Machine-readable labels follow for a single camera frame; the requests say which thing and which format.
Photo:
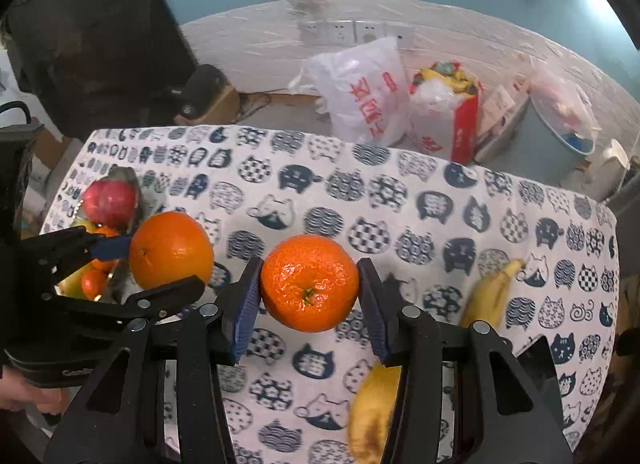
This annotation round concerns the person left hand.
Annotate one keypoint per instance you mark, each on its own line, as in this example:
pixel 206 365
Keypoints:
pixel 15 393

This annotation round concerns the white plastic shopping bag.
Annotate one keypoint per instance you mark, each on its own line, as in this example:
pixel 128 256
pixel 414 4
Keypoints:
pixel 365 90

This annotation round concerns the white plastic stool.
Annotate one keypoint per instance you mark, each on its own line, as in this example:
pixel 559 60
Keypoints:
pixel 607 168

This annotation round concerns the red apple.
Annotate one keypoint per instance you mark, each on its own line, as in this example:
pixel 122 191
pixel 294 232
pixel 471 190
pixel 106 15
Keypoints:
pixel 110 202

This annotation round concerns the large orange bottom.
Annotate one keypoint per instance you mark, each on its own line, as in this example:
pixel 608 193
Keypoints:
pixel 104 252

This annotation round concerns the cat pattern tablecloth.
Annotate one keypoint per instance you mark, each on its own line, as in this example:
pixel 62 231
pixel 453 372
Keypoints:
pixel 432 228

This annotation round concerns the large orange top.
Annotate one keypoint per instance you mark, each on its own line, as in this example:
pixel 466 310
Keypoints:
pixel 169 247

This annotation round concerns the black speaker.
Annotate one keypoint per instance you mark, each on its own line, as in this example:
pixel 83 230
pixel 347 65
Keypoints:
pixel 200 91

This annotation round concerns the large orange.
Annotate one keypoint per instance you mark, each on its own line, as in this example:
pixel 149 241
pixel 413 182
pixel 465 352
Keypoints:
pixel 104 252
pixel 169 247

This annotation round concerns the dark hanging coat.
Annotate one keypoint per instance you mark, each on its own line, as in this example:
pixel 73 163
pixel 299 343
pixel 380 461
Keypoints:
pixel 101 63

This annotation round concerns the green pear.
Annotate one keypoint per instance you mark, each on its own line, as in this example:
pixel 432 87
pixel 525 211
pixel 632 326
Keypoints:
pixel 71 286
pixel 89 226

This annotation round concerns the red white trash bag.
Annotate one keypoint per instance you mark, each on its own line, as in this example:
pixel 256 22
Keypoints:
pixel 445 111

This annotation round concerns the yellow banana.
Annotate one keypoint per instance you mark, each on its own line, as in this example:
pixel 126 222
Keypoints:
pixel 488 299

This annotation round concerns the grey blue bucket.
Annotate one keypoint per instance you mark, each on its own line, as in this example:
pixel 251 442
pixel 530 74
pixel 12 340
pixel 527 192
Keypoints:
pixel 553 132

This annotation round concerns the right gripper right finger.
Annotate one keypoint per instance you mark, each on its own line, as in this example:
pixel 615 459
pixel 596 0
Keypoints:
pixel 405 337

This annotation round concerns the white wall socket strip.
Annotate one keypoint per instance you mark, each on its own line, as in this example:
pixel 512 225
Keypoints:
pixel 348 33

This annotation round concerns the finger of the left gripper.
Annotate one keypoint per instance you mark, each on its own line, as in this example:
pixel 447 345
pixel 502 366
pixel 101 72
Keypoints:
pixel 71 246
pixel 153 305

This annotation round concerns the small tangerine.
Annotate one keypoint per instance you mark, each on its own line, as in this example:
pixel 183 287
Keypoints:
pixel 309 283
pixel 93 283

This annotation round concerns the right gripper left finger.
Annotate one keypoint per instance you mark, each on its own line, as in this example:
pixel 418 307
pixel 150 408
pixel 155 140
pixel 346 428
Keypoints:
pixel 216 334

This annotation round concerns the spotted ripe banana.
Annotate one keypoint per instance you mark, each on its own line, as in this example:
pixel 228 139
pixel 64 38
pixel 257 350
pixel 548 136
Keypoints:
pixel 370 415

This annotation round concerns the cardboard box on floor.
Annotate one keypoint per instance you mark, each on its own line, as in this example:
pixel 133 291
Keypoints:
pixel 225 110

